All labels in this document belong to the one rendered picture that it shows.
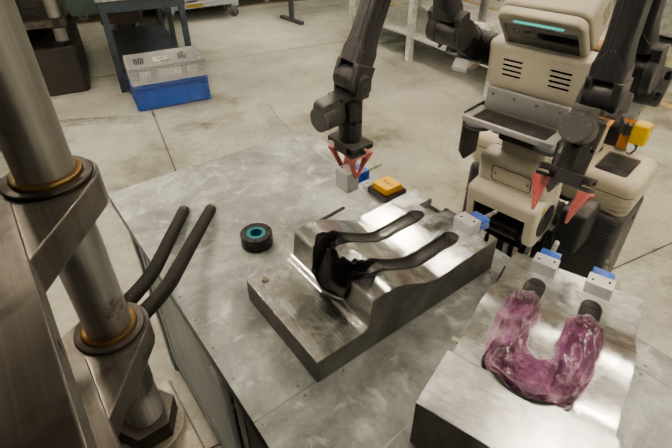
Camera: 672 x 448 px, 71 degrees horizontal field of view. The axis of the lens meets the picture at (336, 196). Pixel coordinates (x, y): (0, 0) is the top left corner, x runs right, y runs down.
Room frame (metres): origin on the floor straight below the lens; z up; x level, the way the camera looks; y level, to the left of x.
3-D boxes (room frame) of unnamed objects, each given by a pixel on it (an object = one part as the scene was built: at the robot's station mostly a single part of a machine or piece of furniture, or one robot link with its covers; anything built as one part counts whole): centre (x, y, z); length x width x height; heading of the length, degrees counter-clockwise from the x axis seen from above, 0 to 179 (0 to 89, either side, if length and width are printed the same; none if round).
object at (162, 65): (3.84, 1.42, 0.28); 0.61 x 0.41 x 0.15; 116
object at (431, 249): (0.77, -0.10, 0.92); 0.35 x 0.16 x 0.09; 127
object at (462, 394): (0.53, -0.37, 0.86); 0.50 x 0.26 x 0.11; 144
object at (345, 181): (1.04, -0.07, 0.93); 0.13 x 0.05 x 0.05; 127
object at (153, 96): (3.84, 1.42, 0.11); 0.61 x 0.41 x 0.22; 116
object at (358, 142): (1.02, -0.03, 1.06); 0.10 x 0.07 x 0.07; 37
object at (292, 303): (0.77, -0.09, 0.87); 0.50 x 0.26 x 0.14; 127
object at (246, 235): (0.91, 0.20, 0.82); 0.08 x 0.08 x 0.04
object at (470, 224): (0.88, -0.34, 0.89); 0.13 x 0.05 x 0.05; 126
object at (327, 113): (0.98, -0.01, 1.15); 0.11 x 0.09 x 0.12; 132
